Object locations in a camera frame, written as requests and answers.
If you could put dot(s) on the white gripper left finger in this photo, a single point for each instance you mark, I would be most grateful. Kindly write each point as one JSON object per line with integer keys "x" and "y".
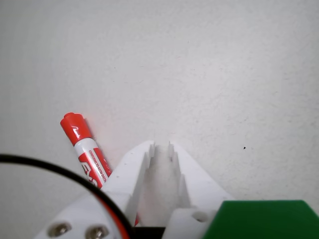
{"x": 117, "y": 179}

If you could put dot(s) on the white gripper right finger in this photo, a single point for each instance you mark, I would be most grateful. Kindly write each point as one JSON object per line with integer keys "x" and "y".
{"x": 199, "y": 189}

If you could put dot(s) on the red Expo dry-erase marker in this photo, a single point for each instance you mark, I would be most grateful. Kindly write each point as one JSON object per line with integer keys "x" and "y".
{"x": 79, "y": 134}

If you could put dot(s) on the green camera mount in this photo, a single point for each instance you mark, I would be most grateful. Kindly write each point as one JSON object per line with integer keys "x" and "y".
{"x": 261, "y": 221}

